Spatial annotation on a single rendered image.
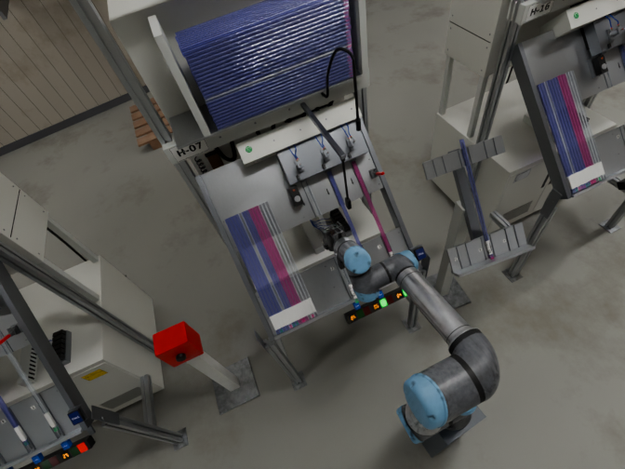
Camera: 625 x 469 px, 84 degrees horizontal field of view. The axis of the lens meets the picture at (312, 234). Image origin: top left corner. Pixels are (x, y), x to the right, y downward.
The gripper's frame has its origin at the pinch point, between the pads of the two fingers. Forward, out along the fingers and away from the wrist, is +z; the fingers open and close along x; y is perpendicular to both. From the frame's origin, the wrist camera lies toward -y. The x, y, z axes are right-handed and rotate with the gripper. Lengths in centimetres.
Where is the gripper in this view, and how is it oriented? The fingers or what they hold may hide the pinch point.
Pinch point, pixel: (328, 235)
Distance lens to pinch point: 136.7
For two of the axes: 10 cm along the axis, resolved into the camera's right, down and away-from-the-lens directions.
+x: -9.1, 4.0, -1.1
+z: -2.4, -2.8, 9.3
